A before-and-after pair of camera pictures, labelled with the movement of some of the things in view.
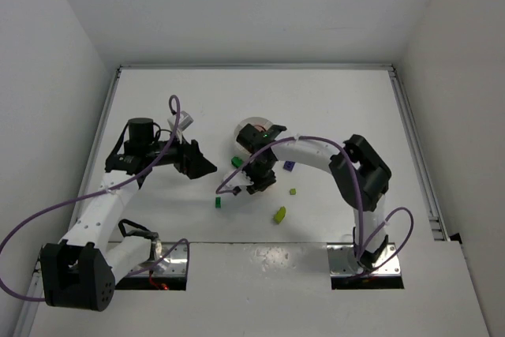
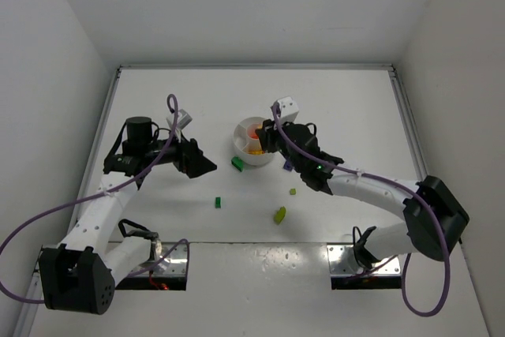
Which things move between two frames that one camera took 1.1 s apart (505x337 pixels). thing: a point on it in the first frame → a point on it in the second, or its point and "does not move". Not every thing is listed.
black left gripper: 188,159 does not move
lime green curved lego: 280,215 does not move
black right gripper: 261,180 → 274,138
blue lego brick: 289,166 does not move
